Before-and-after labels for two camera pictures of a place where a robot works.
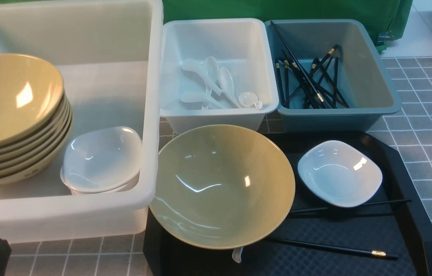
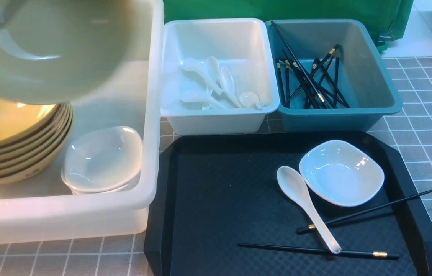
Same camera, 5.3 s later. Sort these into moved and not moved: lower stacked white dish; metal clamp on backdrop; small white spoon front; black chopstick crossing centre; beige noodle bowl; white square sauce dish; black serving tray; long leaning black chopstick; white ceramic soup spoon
Moved: beige noodle bowl; white ceramic soup spoon
Not moved: small white spoon front; long leaning black chopstick; black serving tray; lower stacked white dish; metal clamp on backdrop; white square sauce dish; black chopstick crossing centre
